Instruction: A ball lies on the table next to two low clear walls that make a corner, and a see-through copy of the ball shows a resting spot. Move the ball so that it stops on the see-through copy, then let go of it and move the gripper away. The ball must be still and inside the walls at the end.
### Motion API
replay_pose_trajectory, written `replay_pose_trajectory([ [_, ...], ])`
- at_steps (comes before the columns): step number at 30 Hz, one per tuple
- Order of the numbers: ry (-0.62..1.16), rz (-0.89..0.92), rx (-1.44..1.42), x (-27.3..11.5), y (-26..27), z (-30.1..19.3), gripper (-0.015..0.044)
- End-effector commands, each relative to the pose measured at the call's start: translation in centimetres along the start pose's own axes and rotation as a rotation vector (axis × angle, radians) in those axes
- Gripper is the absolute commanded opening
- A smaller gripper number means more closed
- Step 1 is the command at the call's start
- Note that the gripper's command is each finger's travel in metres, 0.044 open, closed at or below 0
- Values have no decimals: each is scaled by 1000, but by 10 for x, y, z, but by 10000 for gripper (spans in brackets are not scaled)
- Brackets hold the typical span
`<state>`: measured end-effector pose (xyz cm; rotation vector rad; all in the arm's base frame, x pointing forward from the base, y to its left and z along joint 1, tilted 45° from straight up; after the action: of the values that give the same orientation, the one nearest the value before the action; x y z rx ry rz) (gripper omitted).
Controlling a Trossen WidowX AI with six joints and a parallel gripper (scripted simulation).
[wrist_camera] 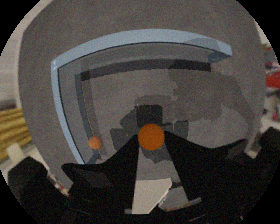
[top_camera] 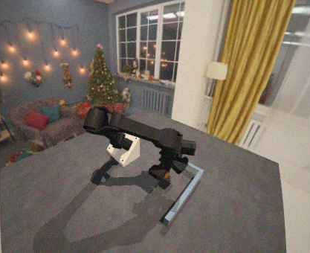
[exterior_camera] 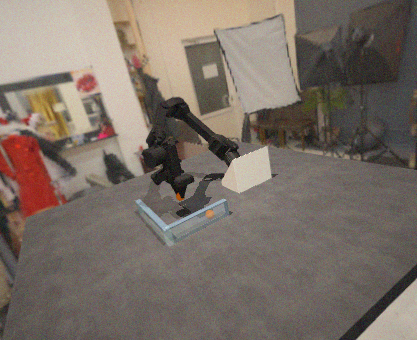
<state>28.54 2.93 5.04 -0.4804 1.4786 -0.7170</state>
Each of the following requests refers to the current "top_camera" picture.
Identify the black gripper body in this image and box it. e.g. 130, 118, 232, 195
149, 150, 176, 180

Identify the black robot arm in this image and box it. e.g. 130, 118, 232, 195
83, 106, 196, 174

